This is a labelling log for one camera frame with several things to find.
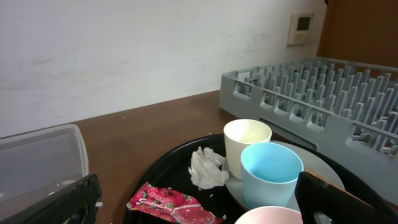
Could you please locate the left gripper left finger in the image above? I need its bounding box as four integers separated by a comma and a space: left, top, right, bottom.
1, 174, 102, 224

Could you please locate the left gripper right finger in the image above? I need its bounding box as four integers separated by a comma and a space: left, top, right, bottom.
295, 172, 397, 224

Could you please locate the blue cup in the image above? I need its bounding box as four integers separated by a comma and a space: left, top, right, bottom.
241, 142, 304, 208

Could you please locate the white cup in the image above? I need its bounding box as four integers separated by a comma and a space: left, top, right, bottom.
223, 119, 272, 179

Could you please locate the wooden chopstick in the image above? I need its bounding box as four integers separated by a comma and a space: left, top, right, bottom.
304, 167, 329, 183

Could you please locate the grey dishwasher rack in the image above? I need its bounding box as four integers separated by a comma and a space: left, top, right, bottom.
220, 57, 397, 203

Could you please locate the grey plate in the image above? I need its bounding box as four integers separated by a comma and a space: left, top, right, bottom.
225, 141, 345, 210

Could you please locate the white bowl with food scraps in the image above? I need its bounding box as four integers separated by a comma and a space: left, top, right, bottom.
235, 206, 303, 224

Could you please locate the clear plastic bin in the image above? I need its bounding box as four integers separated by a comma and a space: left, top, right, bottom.
0, 123, 90, 218

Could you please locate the red snack wrapper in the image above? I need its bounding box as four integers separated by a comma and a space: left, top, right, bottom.
126, 182, 224, 224

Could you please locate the crumpled white tissue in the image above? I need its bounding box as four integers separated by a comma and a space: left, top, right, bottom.
188, 146, 229, 190

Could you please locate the wall thermostat panel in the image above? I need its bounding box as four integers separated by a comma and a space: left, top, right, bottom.
287, 13, 314, 46

